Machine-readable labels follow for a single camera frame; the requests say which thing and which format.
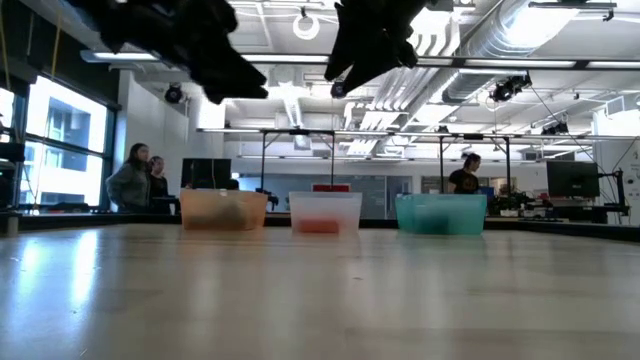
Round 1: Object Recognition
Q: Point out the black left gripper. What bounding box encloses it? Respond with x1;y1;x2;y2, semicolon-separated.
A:
144;0;269;105

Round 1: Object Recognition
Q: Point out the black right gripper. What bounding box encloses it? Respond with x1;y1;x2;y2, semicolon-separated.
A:
323;0;431;96

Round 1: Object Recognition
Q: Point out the orange toy brick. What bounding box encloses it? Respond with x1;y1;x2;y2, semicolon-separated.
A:
297;218;341;235

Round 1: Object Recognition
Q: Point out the orange translucent plastic bin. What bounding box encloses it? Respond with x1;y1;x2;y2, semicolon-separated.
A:
178;188;270;232

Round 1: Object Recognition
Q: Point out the black overhead light bar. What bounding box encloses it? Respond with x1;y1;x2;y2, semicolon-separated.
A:
79;48;640;70

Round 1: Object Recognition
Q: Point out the clear translucent plastic bin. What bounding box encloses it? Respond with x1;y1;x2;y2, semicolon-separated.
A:
288;191;364;236

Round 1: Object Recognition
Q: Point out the teal translucent plastic bin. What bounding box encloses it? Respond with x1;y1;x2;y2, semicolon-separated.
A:
394;193;489;236

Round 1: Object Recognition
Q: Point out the green potted plant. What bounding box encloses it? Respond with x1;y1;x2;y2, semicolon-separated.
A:
492;185;535;217

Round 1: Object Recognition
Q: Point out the black equipment on stand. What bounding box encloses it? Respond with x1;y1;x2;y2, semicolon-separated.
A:
0;114;26;211

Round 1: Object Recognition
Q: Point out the black computer monitor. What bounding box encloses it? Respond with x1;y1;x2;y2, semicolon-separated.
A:
546;159;601;199

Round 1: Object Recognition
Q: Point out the cluttered black desk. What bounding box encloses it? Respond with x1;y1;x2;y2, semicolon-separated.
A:
529;197;631;225

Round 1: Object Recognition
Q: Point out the white hanging ring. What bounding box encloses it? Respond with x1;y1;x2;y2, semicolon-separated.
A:
292;12;321;41

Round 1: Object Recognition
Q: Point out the black metal rig frame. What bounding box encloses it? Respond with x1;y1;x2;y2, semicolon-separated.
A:
259;128;336;194
438;132;512;196

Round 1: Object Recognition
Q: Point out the silver ceiling air duct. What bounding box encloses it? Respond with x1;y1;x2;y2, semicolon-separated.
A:
442;0;581;104

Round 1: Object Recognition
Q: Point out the yellow hanging strap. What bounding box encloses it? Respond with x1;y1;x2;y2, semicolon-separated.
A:
49;0;64;81
0;0;12;79

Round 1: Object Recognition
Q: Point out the large window with frame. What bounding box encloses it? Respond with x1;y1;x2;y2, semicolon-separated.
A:
0;74;121;211

